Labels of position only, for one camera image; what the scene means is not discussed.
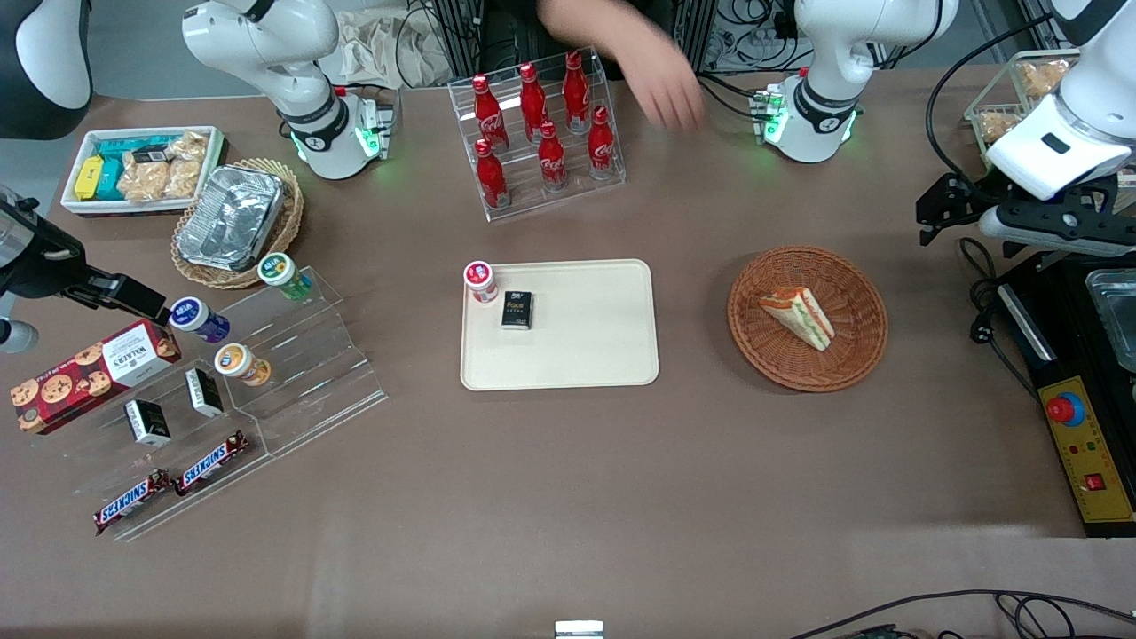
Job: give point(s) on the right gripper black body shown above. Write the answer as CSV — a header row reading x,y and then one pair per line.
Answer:
x,y
46,268

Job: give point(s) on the person's bare forearm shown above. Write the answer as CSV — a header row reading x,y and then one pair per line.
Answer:
x,y
581,13

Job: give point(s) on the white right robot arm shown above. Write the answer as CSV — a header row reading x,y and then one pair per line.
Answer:
x,y
266,35

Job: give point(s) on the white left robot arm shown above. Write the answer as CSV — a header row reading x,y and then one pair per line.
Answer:
x,y
852,53

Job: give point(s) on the aluminium foil tray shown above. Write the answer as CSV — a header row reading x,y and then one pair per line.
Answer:
x,y
231,217

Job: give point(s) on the light wicker basket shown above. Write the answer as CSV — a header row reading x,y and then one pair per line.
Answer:
x,y
284,226

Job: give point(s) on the triangular sandwich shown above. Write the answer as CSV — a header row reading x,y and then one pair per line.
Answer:
x,y
799,315

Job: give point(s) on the brown wicker basket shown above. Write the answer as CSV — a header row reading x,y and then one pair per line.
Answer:
x,y
781,355

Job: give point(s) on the beige plastic tray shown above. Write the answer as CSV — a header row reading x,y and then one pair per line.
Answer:
x,y
586,346

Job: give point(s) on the person's bare hand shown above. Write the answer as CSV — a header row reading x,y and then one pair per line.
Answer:
x,y
661,80

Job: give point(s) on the purple-capped jar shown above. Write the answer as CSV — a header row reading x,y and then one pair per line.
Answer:
x,y
197,318

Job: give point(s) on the white plastic bin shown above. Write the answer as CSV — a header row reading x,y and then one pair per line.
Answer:
x,y
80,206

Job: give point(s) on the bag of golden snacks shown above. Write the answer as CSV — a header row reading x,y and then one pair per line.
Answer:
x,y
996,124
1043,78

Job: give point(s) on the red tartan shortbread box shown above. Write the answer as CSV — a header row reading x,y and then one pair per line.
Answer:
x,y
80,377

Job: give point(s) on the yellow snack pack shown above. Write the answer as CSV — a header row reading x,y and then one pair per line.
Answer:
x,y
89,177

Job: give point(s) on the clear acrylic snack container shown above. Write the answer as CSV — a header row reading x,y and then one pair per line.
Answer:
x,y
985,98

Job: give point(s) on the teal snack pack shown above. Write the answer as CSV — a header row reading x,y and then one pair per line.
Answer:
x,y
111,182
129,145

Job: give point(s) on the shiny metal pan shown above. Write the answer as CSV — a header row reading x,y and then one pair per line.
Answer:
x,y
1116,315

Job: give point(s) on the small black white box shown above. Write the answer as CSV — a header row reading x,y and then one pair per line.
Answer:
x,y
147,423
204,392

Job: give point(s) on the clear bag of cookies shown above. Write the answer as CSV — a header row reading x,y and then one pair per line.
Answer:
x,y
186,164
144,182

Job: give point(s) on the orange-capped jar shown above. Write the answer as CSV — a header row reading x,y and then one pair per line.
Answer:
x,y
238,362

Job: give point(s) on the green-capped jar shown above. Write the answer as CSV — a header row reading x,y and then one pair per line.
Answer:
x,y
284,273

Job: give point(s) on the Snickers bar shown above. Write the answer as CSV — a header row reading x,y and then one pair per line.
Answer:
x,y
131,502
211,463

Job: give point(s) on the clear acrylic step display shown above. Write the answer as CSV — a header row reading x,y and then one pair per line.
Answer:
x,y
311,373

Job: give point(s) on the black yellow control box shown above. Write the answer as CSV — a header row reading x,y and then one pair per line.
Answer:
x,y
1087,461

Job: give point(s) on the beige cloth bag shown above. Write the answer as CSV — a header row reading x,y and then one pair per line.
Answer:
x,y
373,49

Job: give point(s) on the red-capped white jar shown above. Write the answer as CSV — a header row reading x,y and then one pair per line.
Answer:
x,y
480,280

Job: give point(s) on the red cola bottle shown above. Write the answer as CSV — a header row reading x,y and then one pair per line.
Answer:
x,y
488,111
552,160
602,146
532,99
491,177
576,87

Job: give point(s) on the clear acrylic bottle rack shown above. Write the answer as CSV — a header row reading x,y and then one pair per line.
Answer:
x,y
568,191

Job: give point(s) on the black box with gold print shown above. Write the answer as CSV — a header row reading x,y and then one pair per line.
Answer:
x,y
516,311

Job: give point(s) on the grey cylindrical mount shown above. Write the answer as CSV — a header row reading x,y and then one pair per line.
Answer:
x,y
18,337

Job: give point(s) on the silver metal bracket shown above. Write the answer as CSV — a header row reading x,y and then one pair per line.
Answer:
x,y
579,630

